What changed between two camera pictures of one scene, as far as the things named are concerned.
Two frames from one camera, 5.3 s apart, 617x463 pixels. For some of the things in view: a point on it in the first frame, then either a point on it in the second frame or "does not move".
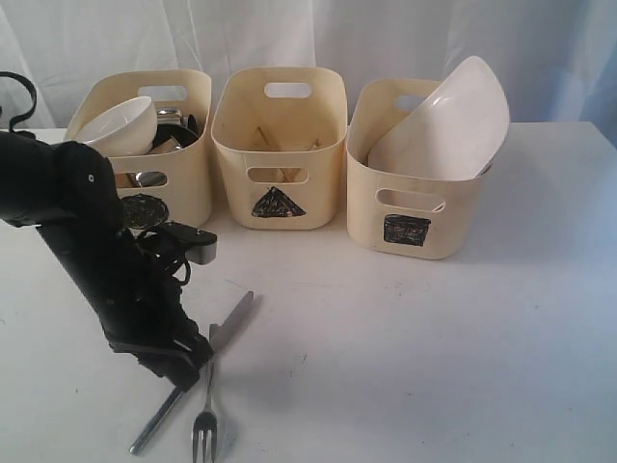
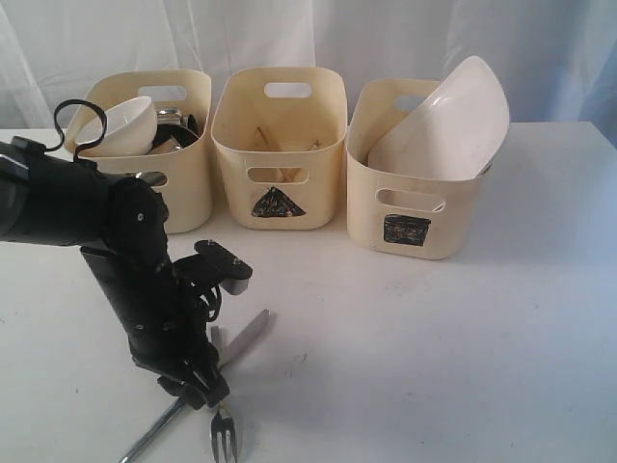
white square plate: (454, 128) does not move
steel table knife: (216, 335) → (168, 417)
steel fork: (204, 430) → (223, 425)
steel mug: (169, 116) does not move
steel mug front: (142, 179) does not move
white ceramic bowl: (128, 132) does not move
